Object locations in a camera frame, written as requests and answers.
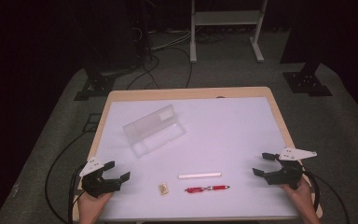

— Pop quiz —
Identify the white table mat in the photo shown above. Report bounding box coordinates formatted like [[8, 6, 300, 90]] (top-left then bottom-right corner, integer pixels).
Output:
[[96, 96, 300, 221]]

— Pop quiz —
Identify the black square floor frame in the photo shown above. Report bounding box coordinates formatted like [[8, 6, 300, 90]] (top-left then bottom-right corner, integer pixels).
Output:
[[83, 113, 103, 133]]

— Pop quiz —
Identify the wooden table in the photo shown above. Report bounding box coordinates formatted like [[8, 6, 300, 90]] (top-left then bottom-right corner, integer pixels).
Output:
[[71, 86, 324, 222]]

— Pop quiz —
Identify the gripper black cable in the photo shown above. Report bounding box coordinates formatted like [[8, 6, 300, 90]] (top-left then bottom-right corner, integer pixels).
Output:
[[297, 161, 322, 213], [67, 163, 87, 224]]

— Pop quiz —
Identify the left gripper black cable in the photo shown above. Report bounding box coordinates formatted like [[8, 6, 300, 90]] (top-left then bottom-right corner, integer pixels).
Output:
[[67, 163, 87, 224]]

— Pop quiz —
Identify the white metal stand frame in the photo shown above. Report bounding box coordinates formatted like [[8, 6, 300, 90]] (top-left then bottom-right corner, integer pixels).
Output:
[[189, 0, 269, 64]]

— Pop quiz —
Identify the black stand base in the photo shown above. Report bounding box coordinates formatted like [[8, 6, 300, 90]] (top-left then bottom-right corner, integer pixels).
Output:
[[73, 74, 117, 102], [282, 62, 334, 98]]

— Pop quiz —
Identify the black floor cable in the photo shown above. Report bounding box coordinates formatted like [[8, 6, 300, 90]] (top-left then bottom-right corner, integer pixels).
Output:
[[44, 132, 89, 224], [125, 53, 161, 91], [167, 46, 194, 90]]

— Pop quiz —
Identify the small beige eraser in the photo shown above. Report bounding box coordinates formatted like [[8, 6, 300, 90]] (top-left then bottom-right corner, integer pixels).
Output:
[[158, 183, 171, 196]]

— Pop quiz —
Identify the red pen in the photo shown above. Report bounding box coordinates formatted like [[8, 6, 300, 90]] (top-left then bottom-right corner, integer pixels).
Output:
[[184, 184, 231, 194]]

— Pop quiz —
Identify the white pen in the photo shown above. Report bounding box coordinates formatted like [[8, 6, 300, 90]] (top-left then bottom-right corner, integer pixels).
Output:
[[177, 172, 223, 180]]

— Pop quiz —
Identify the person's right hand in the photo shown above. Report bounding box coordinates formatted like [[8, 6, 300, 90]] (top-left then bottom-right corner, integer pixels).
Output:
[[279, 177, 315, 216]]

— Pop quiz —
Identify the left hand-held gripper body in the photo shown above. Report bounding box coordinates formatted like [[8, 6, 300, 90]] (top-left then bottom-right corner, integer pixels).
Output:
[[78, 156, 123, 199]]

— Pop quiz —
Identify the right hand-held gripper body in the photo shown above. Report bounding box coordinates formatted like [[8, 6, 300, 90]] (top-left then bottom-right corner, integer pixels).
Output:
[[264, 147, 318, 191]]

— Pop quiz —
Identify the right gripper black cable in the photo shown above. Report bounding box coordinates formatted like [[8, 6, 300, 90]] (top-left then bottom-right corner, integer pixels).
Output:
[[297, 161, 322, 213]]

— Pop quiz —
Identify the clear plastic pencil case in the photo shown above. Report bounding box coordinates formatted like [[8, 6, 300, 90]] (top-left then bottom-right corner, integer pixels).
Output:
[[122, 104, 187, 160]]

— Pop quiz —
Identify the person's left hand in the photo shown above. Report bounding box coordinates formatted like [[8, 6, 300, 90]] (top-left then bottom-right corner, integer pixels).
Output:
[[76, 190, 115, 224]]

